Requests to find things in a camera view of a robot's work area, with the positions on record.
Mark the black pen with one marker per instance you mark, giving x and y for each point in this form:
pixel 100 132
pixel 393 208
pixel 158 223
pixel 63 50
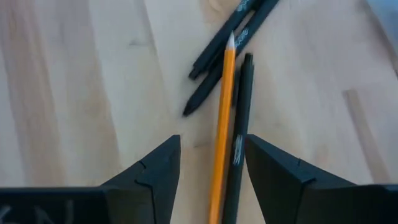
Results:
pixel 205 90
pixel 240 124
pixel 217 43

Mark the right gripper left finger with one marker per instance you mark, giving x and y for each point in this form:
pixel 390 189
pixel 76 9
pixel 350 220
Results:
pixel 149 186

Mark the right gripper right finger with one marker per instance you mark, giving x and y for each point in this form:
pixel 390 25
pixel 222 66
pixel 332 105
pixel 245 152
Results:
pixel 295 193

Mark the yellow pencil with eraser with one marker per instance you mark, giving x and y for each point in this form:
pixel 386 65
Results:
pixel 222 124

